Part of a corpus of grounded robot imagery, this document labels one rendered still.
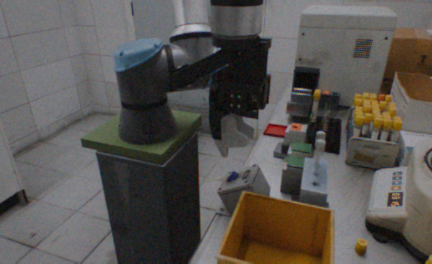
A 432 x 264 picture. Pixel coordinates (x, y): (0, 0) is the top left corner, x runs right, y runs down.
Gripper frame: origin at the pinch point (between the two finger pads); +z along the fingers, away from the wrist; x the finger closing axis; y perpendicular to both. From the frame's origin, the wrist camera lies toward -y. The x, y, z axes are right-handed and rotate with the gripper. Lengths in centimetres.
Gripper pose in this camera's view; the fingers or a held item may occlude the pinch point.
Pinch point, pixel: (221, 149)
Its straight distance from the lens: 55.9
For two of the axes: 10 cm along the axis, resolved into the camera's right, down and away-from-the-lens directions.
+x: 3.7, -4.2, 8.3
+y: 9.3, 1.7, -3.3
